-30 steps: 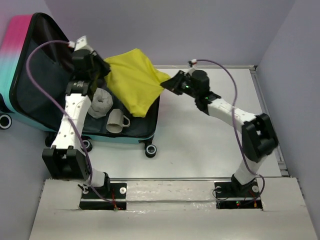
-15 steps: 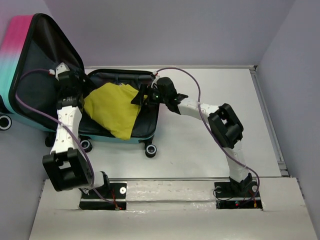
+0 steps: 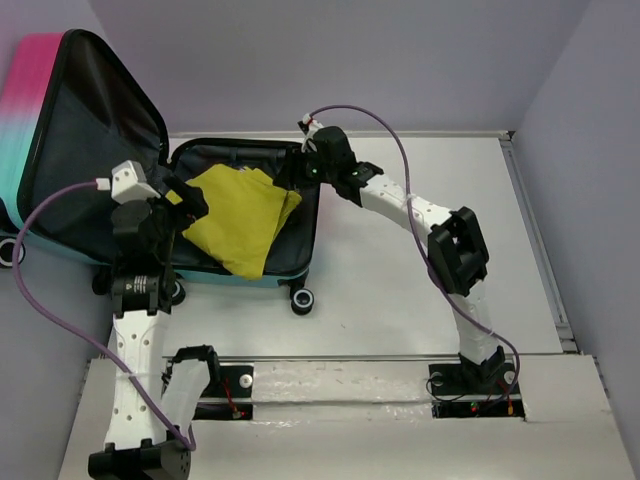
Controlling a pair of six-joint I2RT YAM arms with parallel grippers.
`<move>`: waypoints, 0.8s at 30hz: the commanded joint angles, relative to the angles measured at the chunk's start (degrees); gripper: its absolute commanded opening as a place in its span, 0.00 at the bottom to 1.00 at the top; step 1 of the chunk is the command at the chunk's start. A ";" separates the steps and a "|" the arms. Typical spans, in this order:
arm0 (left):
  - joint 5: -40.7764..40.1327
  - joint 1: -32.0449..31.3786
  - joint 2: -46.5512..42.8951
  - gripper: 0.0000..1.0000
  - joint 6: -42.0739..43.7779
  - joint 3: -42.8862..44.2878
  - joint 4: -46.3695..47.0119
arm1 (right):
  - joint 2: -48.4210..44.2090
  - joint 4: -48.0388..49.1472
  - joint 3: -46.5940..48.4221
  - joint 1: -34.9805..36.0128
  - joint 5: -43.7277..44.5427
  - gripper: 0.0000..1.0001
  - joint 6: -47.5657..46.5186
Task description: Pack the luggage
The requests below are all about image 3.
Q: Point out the pink and teal suitcase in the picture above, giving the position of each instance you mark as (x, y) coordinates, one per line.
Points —
(71, 112)

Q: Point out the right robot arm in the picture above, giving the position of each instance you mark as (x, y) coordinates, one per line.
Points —
(451, 241)

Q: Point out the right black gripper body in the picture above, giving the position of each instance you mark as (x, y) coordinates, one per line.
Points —
(310, 172)

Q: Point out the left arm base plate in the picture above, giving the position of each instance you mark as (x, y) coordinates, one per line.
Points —
(229, 398)

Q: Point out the yellow cloth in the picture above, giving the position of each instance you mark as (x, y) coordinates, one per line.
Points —
(246, 214)

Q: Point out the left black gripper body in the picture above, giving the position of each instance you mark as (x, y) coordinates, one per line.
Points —
(166, 241)

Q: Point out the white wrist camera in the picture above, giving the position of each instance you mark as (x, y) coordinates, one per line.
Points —
(309, 126)
(129, 183)

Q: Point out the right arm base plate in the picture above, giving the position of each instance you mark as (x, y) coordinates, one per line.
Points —
(453, 398)

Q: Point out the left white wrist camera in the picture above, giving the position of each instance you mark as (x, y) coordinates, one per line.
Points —
(129, 183)

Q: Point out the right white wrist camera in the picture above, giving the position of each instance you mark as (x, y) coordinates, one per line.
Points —
(309, 126)

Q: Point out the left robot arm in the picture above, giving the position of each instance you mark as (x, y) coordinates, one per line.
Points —
(150, 433)

